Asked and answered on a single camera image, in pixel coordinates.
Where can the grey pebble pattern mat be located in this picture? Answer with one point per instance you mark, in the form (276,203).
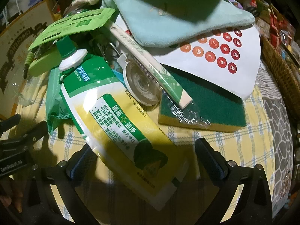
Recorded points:
(276,121)

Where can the green plastic bag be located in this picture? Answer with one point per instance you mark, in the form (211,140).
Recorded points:
(55,103)

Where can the green sachet strip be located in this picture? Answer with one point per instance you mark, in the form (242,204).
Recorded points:
(70,25)

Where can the green scouring sponge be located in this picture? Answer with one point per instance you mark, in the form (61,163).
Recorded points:
(211,103)

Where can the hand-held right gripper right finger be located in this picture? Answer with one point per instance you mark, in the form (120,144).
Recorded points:
(221,170)

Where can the purple round toy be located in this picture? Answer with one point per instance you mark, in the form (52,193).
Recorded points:
(234,4)

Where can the white sheet of red stickers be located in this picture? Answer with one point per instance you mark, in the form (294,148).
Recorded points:
(222,51)

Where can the yellow plaid tablecloth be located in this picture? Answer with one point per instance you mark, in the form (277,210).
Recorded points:
(234,145)

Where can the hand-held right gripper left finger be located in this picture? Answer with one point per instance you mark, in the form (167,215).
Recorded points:
(76,168)

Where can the wicker basket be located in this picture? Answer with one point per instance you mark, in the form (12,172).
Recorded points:
(281,75)

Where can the light teal cloth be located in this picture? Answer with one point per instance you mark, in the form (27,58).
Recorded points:
(164,21)

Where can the green yellow toothpaste tube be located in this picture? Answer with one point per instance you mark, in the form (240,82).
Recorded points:
(112,121)

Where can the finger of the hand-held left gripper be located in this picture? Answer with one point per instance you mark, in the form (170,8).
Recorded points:
(10,121)
(35,131)

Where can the cardboard box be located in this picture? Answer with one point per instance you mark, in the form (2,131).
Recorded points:
(23,39)

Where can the white suction cup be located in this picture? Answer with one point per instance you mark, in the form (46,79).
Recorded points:
(140,84)

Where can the pile of snack packets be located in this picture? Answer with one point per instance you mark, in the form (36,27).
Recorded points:
(269,11)

